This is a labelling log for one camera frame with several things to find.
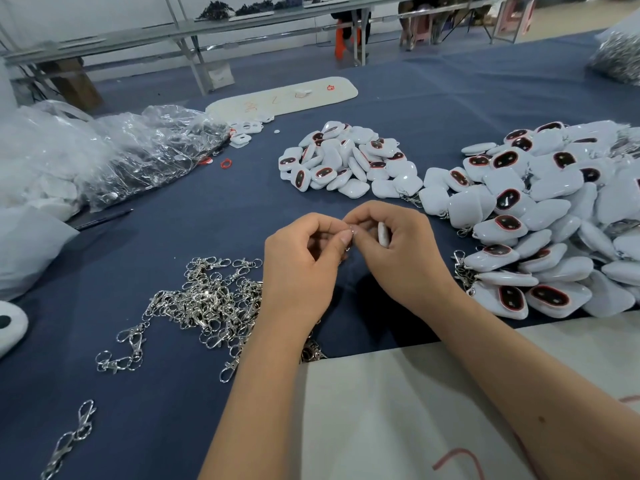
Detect person's right hand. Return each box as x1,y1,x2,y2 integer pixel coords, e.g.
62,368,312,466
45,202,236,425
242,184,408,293
344,200,452,316

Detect person's left hand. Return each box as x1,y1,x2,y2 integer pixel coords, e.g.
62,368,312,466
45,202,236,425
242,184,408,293
262,212,354,336

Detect person's right forearm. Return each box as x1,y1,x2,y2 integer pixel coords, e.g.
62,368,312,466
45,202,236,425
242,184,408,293
411,287,640,480

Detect person's left forearm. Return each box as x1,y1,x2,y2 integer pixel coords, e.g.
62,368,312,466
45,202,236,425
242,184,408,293
198,315,323,480

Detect small pile of white charms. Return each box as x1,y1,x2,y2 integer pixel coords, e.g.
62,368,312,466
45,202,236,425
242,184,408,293
277,120,426,200

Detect pile of silver clasps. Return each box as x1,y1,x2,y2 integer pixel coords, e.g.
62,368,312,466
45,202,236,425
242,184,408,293
95,255,327,385

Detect cluster of white charm shells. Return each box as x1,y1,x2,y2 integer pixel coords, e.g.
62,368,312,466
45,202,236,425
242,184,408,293
228,114,277,148

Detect white oblong board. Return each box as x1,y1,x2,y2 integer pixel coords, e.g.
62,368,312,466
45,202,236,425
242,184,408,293
205,76,360,123

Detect white paper sheet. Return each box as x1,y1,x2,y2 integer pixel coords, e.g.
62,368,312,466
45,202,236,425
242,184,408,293
294,310,640,480

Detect blue tablecloth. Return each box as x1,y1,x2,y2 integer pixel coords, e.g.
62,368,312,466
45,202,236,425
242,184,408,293
0,29,640,480

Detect large heap of clasped charms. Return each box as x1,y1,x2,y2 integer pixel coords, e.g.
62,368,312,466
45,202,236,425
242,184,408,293
419,120,640,321

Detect orange stool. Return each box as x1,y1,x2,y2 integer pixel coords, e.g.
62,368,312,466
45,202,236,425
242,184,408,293
333,19,362,61

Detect small white box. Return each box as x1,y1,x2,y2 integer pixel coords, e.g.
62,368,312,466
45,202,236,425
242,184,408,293
206,62,236,91

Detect clear plastic bag of clasps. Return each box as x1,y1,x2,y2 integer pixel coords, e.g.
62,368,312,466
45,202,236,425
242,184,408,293
79,105,232,211

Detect black pen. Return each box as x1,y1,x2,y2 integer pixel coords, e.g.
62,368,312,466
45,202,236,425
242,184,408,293
74,209,135,231

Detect pink stool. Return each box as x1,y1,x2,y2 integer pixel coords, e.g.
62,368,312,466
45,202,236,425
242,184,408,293
492,0,537,41

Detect white folded plastic sheet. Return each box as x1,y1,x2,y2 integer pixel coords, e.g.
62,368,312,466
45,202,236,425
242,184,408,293
0,205,82,301

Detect brown cardboard box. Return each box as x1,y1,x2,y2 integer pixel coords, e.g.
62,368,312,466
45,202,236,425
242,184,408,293
36,57,104,114

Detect white translucent plastic bag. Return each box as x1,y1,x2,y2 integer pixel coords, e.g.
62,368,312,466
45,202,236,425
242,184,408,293
0,101,103,221

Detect bag of metal parts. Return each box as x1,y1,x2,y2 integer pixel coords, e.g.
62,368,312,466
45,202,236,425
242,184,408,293
586,20,640,86

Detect single silver swivel clasp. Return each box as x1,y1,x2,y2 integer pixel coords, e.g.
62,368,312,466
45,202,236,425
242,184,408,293
40,400,98,480

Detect white rounded plastic piece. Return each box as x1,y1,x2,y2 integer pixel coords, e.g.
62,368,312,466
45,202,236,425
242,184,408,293
0,301,30,359

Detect metal workbench frame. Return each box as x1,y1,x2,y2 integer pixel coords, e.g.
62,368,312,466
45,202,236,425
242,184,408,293
0,0,506,95

